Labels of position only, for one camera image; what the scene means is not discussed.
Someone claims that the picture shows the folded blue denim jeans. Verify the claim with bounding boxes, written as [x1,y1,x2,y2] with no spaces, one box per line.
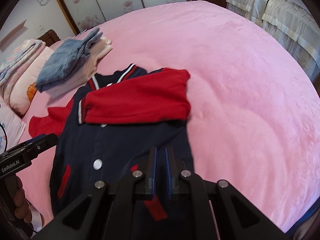
[35,27,103,92]

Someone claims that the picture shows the pink bed blanket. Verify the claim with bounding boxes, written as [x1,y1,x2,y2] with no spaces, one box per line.
[15,0,320,233]

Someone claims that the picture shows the folded cream garment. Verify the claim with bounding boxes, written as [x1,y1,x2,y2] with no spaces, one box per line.
[46,37,112,99]

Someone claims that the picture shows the white lace covered furniture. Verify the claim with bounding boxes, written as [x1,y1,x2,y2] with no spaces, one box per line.
[226,0,319,82]

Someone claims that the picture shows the folded floral quilt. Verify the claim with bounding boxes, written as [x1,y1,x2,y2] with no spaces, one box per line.
[1,39,46,98]

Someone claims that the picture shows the left human hand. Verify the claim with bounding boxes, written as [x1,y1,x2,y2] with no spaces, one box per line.
[13,176,32,224]

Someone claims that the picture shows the pink pillow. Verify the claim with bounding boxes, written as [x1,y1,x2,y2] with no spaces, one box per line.
[9,47,54,116]

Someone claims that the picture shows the dark wooden headboard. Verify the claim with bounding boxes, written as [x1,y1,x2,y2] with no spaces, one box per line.
[37,29,61,47]

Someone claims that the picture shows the wall shelf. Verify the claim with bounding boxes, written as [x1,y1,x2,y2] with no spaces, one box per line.
[0,20,27,47]

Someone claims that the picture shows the black cable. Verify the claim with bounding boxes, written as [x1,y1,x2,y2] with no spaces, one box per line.
[0,122,8,153]

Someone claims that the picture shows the red and navy varsity jacket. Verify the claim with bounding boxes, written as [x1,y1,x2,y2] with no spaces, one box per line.
[29,64,194,215]

